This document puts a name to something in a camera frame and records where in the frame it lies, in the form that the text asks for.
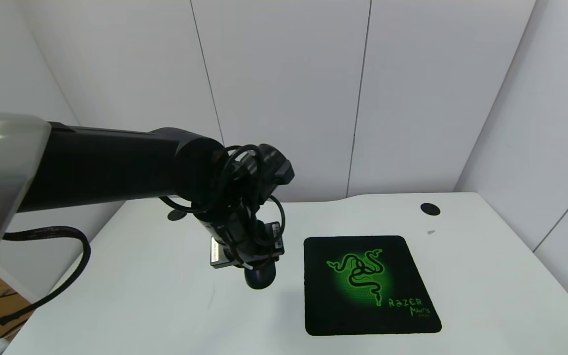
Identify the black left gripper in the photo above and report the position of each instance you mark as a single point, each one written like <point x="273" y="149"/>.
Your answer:
<point x="225" y="257"/>

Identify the black Philips computer mouse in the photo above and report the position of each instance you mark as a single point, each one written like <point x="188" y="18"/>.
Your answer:
<point x="259" y="278"/>

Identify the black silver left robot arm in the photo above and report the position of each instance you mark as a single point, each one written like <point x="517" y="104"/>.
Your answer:
<point x="116" y="165"/>

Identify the black green Razer mouse pad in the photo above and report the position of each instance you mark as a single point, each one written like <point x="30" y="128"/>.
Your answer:
<point x="412" y="276"/>

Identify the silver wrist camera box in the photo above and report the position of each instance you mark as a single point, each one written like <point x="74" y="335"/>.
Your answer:
<point x="221" y="254"/>

